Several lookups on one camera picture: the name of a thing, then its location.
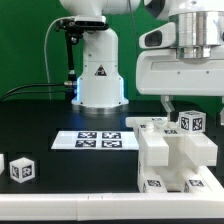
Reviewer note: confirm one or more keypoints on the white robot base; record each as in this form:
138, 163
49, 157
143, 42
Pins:
100, 88

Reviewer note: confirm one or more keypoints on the paper sheet with tags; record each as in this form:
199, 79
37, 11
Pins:
95, 140

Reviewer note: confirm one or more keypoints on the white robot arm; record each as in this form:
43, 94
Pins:
185, 56

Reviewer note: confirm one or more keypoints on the white part at left edge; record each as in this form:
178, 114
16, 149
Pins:
1, 163

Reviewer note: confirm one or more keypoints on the white L-shaped fence frame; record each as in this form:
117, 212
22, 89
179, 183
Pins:
116, 206

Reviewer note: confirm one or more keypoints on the small white tagged cube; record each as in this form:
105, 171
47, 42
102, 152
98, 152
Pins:
192, 121

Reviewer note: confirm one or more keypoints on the black camera on stand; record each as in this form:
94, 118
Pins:
74, 28

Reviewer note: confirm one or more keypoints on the long white chair back part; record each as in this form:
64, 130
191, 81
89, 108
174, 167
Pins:
153, 149

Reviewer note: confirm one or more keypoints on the white chair seat part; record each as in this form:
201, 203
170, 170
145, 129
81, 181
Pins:
172, 175

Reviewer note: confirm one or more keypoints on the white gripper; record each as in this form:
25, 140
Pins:
159, 72

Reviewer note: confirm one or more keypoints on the white tagged chair part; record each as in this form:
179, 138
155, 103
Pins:
199, 149

